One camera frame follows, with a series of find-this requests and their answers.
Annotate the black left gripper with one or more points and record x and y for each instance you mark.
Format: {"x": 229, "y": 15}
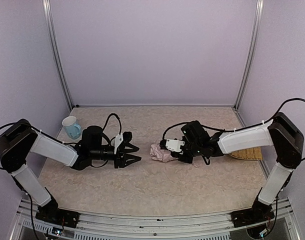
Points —
{"x": 118, "y": 156}

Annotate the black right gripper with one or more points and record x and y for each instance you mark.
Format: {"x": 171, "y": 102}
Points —
{"x": 182, "y": 155}

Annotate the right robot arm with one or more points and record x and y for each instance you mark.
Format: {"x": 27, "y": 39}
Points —
{"x": 279, "y": 132}

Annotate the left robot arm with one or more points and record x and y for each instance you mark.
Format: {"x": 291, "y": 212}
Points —
{"x": 21, "y": 138}

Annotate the light blue enamel mug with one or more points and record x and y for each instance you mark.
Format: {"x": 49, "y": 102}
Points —
{"x": 71, "y": 127}

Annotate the woven bamboo tray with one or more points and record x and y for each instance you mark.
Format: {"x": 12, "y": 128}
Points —
{"x": 250, "y": 154}

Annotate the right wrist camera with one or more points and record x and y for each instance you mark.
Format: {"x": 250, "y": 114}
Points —
{"x": 172, "y": 145}

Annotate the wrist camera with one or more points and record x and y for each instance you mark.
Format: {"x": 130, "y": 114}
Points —
{"x": 121, "y": 138}
{"x": 172, "y": 145}

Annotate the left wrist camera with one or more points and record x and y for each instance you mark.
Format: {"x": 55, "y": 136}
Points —
{"x": 121, "y": 138}

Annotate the aluminium front rail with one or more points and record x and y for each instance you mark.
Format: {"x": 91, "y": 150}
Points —
{"x": 102, "y": 226}

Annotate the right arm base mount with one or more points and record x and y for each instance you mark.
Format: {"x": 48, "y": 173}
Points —
{"x": 253, "y": 215}

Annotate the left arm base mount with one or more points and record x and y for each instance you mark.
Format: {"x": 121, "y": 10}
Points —
{"x": 58, "y": 216}

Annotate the right aluminium frame post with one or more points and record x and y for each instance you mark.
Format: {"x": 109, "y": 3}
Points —
{"x": 251, "y": 53}

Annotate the aluminium frame post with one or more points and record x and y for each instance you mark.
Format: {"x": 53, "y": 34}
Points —
{"x": 251, "y": 53}
{"x": 56, "y": 53}

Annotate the left aluminium frame post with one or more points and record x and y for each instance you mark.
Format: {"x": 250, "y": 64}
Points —
{"x": 56, "y": 53}

